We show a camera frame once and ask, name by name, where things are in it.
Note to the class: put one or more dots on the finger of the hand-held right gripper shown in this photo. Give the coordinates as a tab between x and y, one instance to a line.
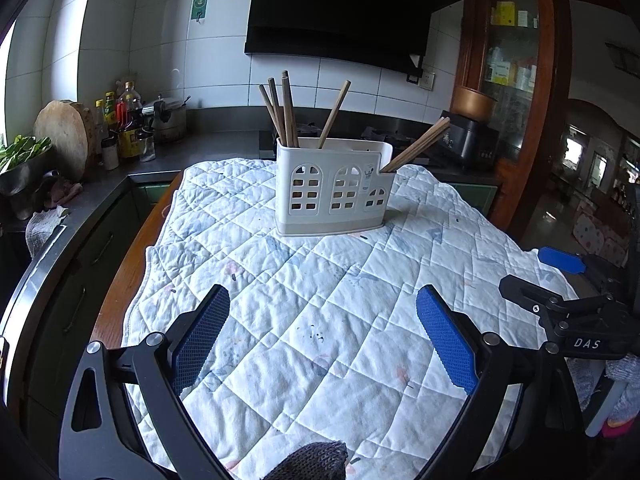
560	259
525	292

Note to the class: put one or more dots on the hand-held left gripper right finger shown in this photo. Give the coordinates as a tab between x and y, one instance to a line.
447	340

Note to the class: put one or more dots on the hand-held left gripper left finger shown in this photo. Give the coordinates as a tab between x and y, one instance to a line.
200	340

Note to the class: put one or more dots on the white plastic chopstick holder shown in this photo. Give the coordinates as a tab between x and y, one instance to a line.
330	220

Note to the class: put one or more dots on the bundle of wooden chopsticks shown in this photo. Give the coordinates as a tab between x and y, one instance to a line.
289	110

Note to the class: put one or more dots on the person's right hand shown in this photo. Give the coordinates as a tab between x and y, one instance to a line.
625	390

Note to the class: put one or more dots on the person's left hand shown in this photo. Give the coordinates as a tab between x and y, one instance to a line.
310	465

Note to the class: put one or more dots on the white spotted fabric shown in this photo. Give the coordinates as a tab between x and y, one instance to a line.
595	235

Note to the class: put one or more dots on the green cabinet drawer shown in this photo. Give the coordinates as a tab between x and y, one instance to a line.
475	197

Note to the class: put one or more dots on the white quilted cloth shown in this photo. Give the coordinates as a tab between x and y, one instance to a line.
310	285

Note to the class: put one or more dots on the dark green base cabinet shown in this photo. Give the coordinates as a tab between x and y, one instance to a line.
90	270

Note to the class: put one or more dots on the black rice cooker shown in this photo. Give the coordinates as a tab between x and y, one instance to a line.
472	145

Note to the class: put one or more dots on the wooden glass-door cabinet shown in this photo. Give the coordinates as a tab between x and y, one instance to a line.
550	110

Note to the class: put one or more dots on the copper inner pot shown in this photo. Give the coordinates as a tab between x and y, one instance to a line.
472	105

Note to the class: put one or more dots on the dark kitchen counter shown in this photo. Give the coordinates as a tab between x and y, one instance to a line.
165	157

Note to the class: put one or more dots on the grey dishcloth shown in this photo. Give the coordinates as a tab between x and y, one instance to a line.
42	232

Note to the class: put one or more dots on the cluster of condiment bottles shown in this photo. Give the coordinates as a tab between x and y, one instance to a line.
129	135

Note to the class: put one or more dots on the metal pot with lid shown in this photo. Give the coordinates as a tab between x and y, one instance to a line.
167	122

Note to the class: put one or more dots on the metal bowl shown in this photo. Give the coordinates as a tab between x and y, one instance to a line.
20	182

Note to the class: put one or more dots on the round wooden chopping block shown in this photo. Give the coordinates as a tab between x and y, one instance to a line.
62	137

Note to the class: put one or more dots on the green leafy vegetables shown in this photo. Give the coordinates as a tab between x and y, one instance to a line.
20	152

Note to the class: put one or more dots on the black range hood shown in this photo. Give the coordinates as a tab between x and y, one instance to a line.
340	10

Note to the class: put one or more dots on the white wall socket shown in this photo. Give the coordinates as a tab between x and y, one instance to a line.
426	80

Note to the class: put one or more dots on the window with green frame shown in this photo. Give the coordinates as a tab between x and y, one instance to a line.
6	85

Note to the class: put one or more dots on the green wall hook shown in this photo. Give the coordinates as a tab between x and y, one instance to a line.
199	4

